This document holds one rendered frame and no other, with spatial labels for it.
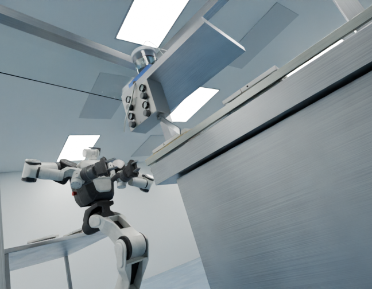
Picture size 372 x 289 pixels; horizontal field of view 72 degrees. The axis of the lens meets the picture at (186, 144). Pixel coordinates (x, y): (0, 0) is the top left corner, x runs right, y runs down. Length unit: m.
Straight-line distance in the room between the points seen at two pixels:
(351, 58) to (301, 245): 0.60
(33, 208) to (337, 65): 5.97
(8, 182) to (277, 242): 5.89
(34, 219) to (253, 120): 5.63
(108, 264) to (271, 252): 5.54
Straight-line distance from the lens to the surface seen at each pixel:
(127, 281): 1.74
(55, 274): 6.12
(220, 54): 1.42
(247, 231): 1.06
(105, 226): 1.81
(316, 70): 0.94
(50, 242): 2.47
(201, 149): 1.09
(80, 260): 6.23
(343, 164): 0.92
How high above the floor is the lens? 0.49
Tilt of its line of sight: 20 degrees up
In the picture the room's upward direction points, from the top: 19 degrees counter-clockwise
